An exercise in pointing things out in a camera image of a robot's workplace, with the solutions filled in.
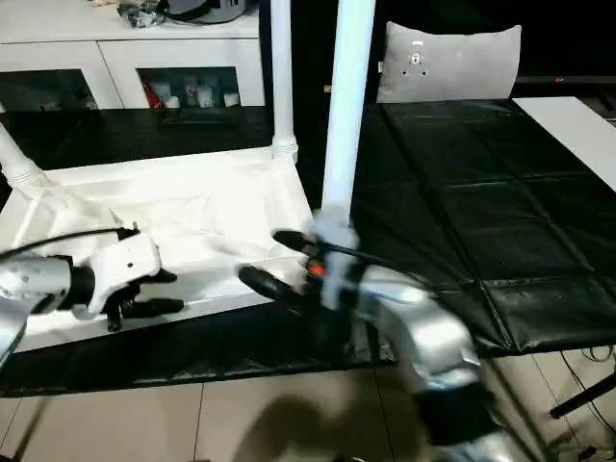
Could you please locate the white plastic table top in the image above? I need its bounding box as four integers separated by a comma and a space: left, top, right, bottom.
0, 143, 319, 355

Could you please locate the black mat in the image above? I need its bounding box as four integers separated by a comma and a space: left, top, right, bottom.
0, 98, 616, 398

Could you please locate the black cabinet with gold label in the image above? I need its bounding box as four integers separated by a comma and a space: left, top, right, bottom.
259, 0, 394, 110

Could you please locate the white sideboard with glass doors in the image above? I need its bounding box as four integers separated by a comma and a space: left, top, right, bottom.
0, 0, 267, 111

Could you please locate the grey pillow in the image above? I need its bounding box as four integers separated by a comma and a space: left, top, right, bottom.
375, 19, 524, 104

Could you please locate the crumpled patterned bag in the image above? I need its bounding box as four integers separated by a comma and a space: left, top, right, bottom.
117, 2, 167, 29

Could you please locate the white flat board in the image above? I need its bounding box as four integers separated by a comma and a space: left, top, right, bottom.
512, 95, 616, 193

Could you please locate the black metal bar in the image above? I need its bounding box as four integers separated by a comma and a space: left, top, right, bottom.
549, 372, 616, 419

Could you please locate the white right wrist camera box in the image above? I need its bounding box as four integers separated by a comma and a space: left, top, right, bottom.
312, 204, 365, 312

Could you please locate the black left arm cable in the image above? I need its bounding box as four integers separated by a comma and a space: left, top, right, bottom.
0, 223, 141, 261

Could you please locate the grey bag with black strap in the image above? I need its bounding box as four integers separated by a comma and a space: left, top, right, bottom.
163, 0, 251, 24

